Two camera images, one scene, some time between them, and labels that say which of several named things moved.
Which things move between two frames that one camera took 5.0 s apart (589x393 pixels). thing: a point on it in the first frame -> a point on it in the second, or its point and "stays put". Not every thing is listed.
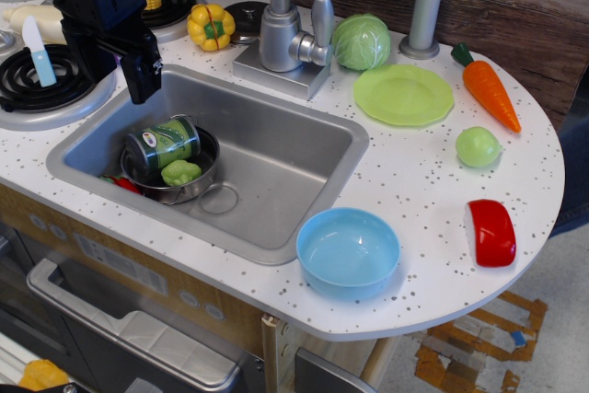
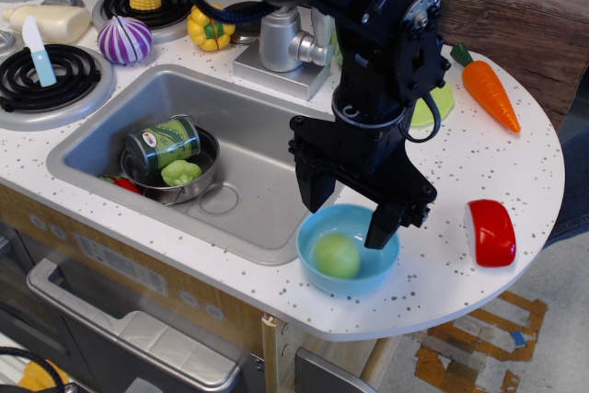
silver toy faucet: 283,57 stays put
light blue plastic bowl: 347,253 stays put
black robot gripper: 103,21 -> 363,148
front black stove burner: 74,98 stays put
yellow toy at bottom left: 42,375 stays put
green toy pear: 478,146 -> 339,255
